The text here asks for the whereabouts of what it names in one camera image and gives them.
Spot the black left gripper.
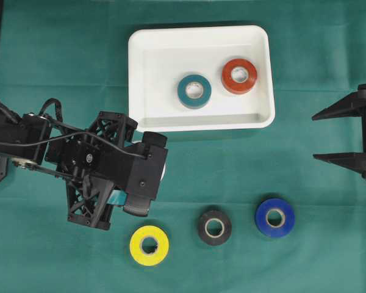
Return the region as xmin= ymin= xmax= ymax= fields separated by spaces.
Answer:
xmin=45 ymin=111 xmax=138 ymax=230

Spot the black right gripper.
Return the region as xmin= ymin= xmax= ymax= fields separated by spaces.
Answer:
xmin=312 ymin=84 xmax=366 ymax=179

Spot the green tape roll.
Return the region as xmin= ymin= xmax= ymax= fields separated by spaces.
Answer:
xmin=177 ymin=74 xmax=212 ymax=109

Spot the red tape roll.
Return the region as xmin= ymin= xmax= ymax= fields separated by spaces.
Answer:
xmin=221 ymin=58 xmax=257 ymax=95

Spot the white tape roll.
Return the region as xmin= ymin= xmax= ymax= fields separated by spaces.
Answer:
xmin=160 ymin=162 xmax=167 ymax=181

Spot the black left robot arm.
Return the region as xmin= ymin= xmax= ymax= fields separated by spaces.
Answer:
xmin=0 ymin=98 xmax=137 ymax=230

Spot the yellow tape roll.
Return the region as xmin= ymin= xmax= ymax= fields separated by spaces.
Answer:
xmin=129 ymin=225 xmax=170 ymax=267

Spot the black tape roll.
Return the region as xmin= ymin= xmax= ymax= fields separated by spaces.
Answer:
xmin=197 ymin=210 xmax=232 ymax=246

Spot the blue tape roll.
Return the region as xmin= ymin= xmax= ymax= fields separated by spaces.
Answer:
xmin=255 ymin=198 xmax=295 ymax=238

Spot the white plastic case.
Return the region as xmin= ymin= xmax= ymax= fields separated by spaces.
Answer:
xmin=128 ymin=25 xmax=275 ymax=132

